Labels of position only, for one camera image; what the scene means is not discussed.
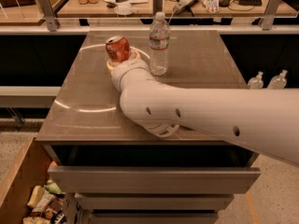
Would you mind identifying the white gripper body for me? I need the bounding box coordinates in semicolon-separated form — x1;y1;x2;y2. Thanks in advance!
112;59;153;92

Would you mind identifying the orange soda can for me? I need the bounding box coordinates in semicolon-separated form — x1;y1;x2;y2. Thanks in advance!
106;35;130;63

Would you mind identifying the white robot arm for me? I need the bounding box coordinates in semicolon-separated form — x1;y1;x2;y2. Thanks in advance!
107;50;299;165

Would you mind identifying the clear plastic water bottle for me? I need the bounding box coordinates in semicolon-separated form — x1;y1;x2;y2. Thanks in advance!
149;11;170;76

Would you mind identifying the clear sanitizer bottle left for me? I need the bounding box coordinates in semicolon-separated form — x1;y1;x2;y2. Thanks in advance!
248;72;263;90

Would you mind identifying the clear sanitizer bottle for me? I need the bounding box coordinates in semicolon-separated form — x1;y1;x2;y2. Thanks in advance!
267;70;288;90
248;72;263;90

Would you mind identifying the clear sanitizer bottle right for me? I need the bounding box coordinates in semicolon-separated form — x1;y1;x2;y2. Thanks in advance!
267;70;288;90

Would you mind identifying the white bowl on desk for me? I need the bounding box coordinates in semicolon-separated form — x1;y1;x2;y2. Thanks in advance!
114;4;135;16

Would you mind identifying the grey power strip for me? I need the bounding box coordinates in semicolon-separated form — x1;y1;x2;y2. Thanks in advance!
173;0;199;14

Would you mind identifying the grey drawer cabinet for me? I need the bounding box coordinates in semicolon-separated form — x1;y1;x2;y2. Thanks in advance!
36;32;262;224

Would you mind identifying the wooden snack bin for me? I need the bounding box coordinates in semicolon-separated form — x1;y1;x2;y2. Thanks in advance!
0;138;57;224

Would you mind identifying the green snack bag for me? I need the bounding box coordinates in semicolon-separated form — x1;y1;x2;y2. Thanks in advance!
44;182;64;195

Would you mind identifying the yellow snack bag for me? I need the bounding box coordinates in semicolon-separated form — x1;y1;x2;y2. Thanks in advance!
27;186;44;208

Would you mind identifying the metal railing post middle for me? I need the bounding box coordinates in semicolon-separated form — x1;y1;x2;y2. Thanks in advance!
152;0;163;14

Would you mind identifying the metal railing post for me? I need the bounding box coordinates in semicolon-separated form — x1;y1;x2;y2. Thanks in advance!
259;0;281;31
152;0;163;14
38;0;59;32

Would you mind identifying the metal railing post left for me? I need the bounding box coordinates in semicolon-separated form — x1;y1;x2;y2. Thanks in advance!
38;0;59;32

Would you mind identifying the metal railing post right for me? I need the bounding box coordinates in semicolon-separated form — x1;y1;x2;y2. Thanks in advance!
259;0;281;31

